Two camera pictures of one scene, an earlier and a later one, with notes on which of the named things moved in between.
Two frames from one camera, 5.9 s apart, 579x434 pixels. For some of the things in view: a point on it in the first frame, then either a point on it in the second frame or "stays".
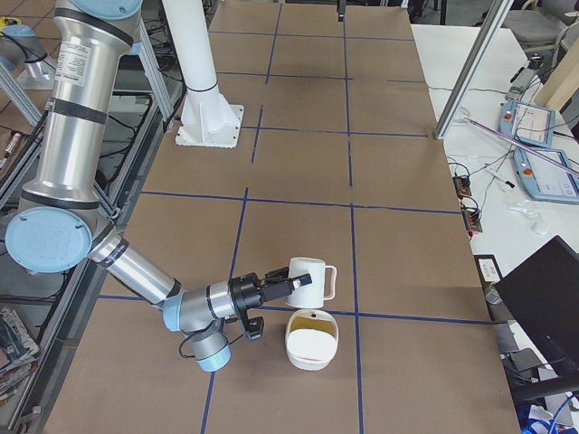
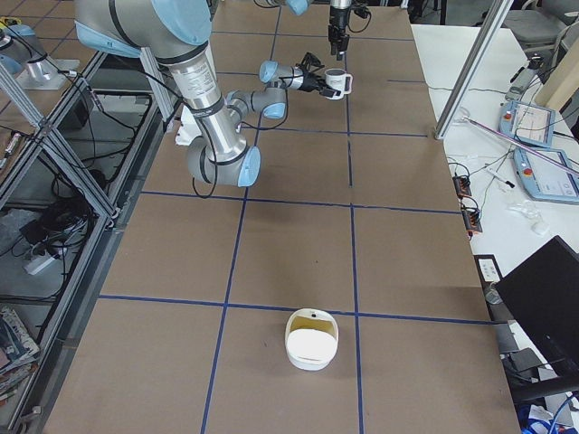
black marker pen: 499,178 stays
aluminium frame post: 472,70 stays
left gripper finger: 341,9 -> 338,46
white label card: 488,269 stays
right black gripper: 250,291 -> 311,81
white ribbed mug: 313,295 -> 338,80
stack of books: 18,353 stays
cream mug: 311,339 stays
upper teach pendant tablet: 527,123 stays
